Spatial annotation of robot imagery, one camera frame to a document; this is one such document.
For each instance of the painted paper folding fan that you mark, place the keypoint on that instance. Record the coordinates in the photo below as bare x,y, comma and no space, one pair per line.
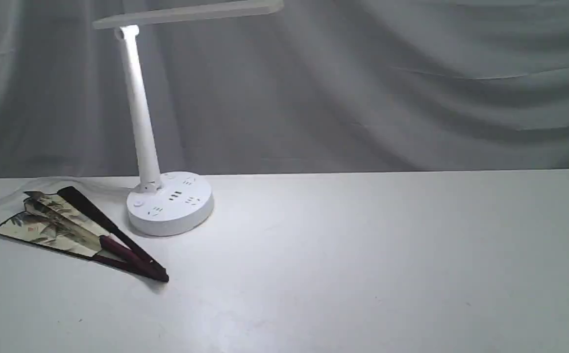
69,223

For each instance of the white desk lamp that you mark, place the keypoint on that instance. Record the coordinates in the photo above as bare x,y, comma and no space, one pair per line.
169,204

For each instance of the grey backdrop curtain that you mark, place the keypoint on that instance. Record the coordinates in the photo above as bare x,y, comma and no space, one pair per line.
321,86

